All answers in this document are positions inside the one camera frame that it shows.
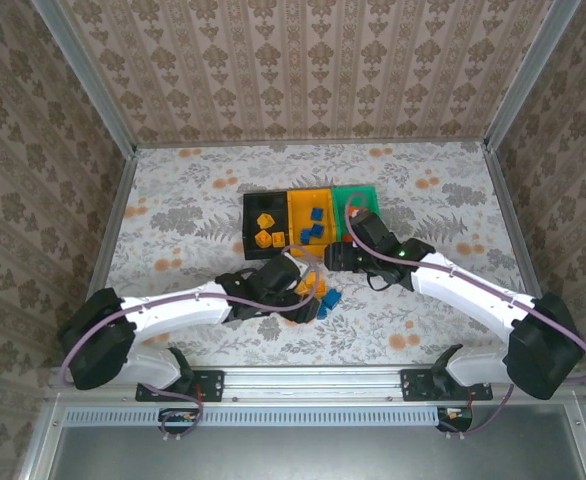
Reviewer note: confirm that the yellow plastic bin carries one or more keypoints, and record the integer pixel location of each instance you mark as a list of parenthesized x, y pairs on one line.
[(298, 210)]

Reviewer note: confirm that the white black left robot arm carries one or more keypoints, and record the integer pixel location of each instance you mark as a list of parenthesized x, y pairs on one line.
[(173, 310)]

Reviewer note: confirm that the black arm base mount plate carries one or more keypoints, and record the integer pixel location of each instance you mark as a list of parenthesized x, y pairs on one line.
[(208, 385), (415, 385)]

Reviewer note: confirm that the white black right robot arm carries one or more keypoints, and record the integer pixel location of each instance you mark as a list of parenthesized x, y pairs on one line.
[(473, 292)]

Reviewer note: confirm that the aluminium frame post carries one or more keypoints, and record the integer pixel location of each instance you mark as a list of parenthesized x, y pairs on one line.
[(529, 75), (87, 75)]

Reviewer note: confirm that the blue lego brick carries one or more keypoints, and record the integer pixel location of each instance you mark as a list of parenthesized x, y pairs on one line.
[(324, 311), (331, 298), (317, 230), (306, 235), (317, 213)]

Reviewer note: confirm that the black plastic bin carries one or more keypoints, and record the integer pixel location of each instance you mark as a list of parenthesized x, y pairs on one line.
[(268, 202)]

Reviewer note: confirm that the grey steel panel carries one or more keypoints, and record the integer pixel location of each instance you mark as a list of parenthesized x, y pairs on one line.
[(313, 455)]

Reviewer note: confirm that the orange lego brick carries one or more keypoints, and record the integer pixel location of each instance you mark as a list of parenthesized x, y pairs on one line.
[(355, 212)]

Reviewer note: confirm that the aluminium table back rail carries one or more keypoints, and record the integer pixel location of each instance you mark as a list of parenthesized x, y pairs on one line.
[(313, 144)]

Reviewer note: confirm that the yellow lego brick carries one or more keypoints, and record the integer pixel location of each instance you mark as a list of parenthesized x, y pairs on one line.
[(264, 220), (277, 239), (262, 239), (304, 288), (318, 283)]

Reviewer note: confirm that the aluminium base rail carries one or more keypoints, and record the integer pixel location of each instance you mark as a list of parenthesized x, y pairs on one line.
[(313, 385)]

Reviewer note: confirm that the aluminium table side rail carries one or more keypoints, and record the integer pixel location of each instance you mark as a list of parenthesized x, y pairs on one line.
[(514, 225), (113, 225)]

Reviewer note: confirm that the green plastic bin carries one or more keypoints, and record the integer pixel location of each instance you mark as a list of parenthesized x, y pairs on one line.
[(338, 200)]

